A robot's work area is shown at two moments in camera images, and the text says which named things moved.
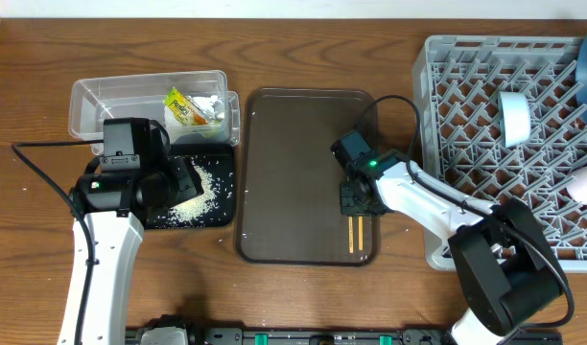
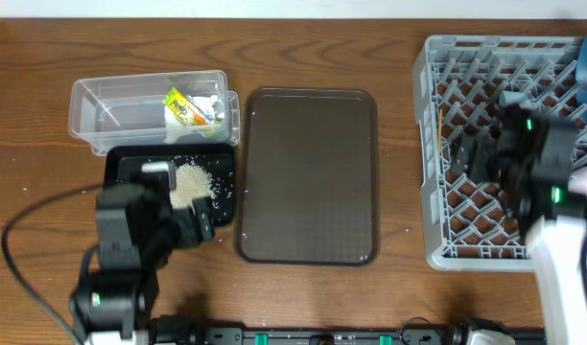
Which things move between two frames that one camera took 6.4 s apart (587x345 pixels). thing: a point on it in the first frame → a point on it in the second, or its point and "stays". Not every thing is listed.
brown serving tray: [289, 180] stays
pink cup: [586, 188] stays
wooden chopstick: [351, 234] → [440, 128]
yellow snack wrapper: [185, 108] stays
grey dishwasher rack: [498, 116] stays
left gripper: [190, 183] → [193, 236]
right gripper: [349, 205] → [484, 151]
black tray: [213, 165] stays
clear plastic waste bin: [192, 106] stays
